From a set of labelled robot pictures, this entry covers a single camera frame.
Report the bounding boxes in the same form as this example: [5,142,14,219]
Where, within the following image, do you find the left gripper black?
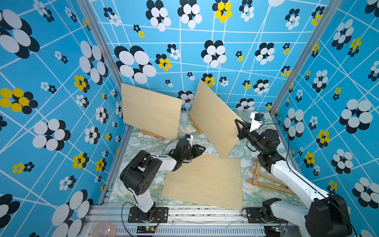
[182,144,206,162]

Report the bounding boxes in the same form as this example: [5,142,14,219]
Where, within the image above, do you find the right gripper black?
[236,119,265,156]

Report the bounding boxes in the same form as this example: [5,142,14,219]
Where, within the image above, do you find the wooden easel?
[188,114,203,135]
[247,158,295,195]
[139,129,165,142]

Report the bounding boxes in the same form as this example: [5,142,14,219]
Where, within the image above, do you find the plywood board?
[121,84,182,140]
[161,155,243,210]
[189,81,240,159]

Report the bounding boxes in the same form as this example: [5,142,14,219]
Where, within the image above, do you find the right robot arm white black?
[235,119,356,237]

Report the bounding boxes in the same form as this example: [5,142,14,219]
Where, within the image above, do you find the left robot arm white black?
[119,137,206,222]

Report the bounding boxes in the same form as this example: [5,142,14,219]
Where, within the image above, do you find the pink translucent bowl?
[91,221,116,237]

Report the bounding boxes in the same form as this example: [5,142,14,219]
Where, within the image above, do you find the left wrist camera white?
[183,134,194,146]

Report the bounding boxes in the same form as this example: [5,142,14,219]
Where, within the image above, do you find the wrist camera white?
[183,134,194,146]
[249,112,265,132]

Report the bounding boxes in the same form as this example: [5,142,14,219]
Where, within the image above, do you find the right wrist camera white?
[249,112,265,132]

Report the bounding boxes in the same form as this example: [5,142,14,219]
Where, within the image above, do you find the aluminium front rail frame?
[79,205,309,237]

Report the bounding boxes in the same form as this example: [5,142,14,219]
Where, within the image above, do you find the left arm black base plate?
[127,206,169,223]

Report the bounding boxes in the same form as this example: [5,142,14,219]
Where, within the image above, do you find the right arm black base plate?
[241,207,288,226]

